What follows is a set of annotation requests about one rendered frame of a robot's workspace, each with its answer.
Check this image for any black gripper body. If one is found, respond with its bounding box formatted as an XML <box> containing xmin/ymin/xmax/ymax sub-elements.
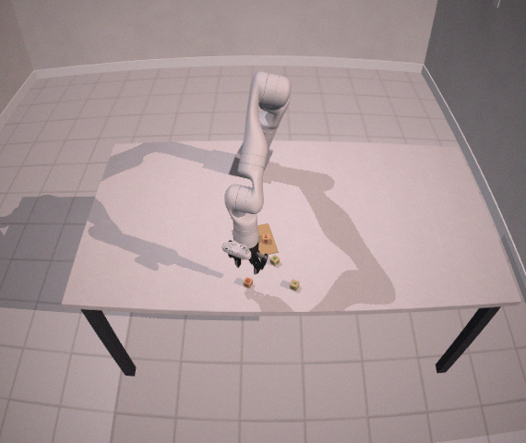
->
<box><xmin>249</xmin><ymin>243</ymin><xmax>260</xmax><ymax>259</ymax></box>

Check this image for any brown square mat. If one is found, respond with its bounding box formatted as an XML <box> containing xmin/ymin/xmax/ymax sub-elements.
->
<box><xmin>257</xmin><ymin>223</ymin><xmax>279</xmax><ymax>255</ymax></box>

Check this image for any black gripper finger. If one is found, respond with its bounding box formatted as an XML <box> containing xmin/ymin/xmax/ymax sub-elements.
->
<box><xmin>249</xmin><ymin>252</ymin><xmax>269</xmax><ymax>275</ymax></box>
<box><xmin>228</xmin><ymin>254</ymin><xmax>241</xmax><ymax>268</ymax></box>

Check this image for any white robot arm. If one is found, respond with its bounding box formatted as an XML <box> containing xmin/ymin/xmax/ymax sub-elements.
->
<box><xmin>222</xmin><ymin>71</ymin><xmax>291</xmax><ymax>260</ymax></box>

